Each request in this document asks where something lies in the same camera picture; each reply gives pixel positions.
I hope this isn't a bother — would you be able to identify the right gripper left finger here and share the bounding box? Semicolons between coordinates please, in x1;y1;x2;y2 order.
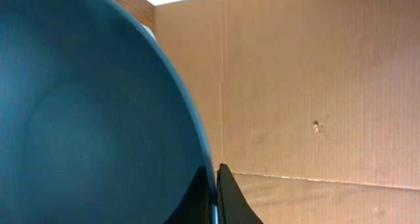
164;166;210;224

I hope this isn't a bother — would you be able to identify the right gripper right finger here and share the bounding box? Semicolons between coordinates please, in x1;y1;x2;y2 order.
217;164;263;224

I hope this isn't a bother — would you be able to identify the dark blue plate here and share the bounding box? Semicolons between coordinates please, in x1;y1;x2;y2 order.
1;0;216;223

